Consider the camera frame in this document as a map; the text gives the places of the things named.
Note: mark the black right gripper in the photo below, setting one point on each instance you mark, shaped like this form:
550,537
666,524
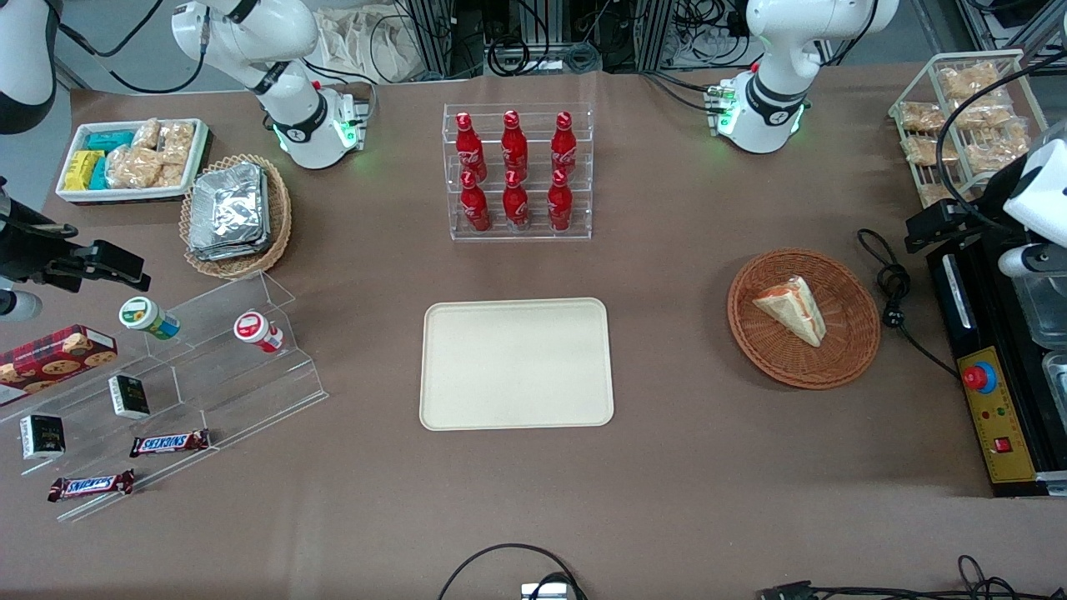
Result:
23,244

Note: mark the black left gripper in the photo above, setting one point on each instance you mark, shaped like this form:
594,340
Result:
977,218

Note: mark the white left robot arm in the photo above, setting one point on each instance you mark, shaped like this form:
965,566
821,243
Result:
775,87

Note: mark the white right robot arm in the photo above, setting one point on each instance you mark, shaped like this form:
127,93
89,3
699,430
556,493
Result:
293,117

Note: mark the wrapped triangle sandwich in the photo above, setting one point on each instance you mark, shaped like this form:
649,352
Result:
793,310

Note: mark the light tan wicker basket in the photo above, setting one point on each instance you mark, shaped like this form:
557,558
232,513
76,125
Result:
279,217

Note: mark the brown wicker basket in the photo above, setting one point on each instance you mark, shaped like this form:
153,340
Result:
763,342

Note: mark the beige plastic serving tray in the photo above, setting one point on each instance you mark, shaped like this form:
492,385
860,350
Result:
517,364

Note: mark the clear bag puffed snack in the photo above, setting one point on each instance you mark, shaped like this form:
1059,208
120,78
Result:
984,112
967,81
172,175
934,194
177,142
927,151
922,117
133,168
996,148
147,133

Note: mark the green lid snack cup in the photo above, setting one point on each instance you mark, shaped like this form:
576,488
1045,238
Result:
146,317

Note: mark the white plastic bin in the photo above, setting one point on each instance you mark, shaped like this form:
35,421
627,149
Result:
71,193

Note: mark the teal snack packet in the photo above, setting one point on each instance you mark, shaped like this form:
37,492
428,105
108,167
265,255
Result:
100,173
110,139

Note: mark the yellow snack packet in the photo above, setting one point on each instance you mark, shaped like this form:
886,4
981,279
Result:
81,169

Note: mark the red tartan cookie box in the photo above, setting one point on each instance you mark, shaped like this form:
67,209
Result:
54,362

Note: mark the small black box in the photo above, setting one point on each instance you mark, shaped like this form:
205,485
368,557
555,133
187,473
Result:
129,397
42,437

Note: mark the clear plastic container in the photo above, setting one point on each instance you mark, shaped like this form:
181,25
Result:
1057,377
1046,308

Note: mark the aluminium foil container stack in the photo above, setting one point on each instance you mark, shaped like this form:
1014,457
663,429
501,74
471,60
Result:
227,212

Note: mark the red lid snack cup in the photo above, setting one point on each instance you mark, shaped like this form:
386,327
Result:
254,329

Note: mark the clear acrylic stepped display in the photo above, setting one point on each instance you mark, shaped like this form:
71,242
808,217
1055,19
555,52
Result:
217,392

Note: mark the Snickers chocolate bar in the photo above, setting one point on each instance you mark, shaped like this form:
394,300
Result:
169,443
92,485

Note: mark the black machine yellow control panel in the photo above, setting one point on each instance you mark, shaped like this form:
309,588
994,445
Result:
1004,417

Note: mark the beige cloth bag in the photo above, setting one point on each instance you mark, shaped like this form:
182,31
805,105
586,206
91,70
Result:
367,46

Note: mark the red Coca-Cola bottle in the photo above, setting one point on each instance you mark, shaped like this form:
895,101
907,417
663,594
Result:
475,208
469,146
564,143
514,142
516,204
560,204

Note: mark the clear acrylic bottle rack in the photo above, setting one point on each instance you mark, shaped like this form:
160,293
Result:
533,235

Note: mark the small silver device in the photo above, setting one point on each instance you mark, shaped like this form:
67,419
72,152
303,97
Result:
546,592

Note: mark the aluminium frame post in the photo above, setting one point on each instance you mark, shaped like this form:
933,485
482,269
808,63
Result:
433,33
656,33

